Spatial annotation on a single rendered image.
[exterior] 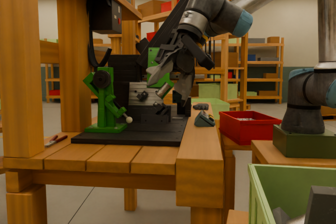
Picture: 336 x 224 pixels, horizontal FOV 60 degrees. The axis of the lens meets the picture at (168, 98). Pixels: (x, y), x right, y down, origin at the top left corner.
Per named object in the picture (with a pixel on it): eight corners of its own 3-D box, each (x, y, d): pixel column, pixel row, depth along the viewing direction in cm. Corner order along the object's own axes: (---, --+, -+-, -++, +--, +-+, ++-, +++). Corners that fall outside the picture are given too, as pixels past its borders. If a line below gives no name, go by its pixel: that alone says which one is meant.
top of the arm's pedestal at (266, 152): (326, 150, 126) (326, 141, 126) (369, 177, 95) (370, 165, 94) (250, 148, 129) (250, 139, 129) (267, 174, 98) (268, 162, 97)
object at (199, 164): (210, 120, 234) (210, 102, 232) (223, 209, 86) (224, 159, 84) (192, 120, 236) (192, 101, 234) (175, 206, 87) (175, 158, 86)
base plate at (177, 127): (192, 107, 215) (192, 104, 214) (180, 146, 106) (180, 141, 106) (136, 106, 220) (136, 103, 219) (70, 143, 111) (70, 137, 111)
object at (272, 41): (282, 104, 973) (284, 36, 951) (187, 103, 983) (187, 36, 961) (276, 102, 1026) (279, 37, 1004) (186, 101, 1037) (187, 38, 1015)
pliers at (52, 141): (55, 137, 120) (55, 134, 120) (67, 137, 120) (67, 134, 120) (39, 147, 104) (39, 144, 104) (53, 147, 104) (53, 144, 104)
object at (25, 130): (136, 103, 239) (134, -19, 230) (29, 158, 92) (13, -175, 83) (125, 103, 240) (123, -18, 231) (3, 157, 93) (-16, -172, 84)
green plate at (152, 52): (170, 90, 154) (171, 52, 157) (169, 87, 146) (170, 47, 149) (149, 90, 155) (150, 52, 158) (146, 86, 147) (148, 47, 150)
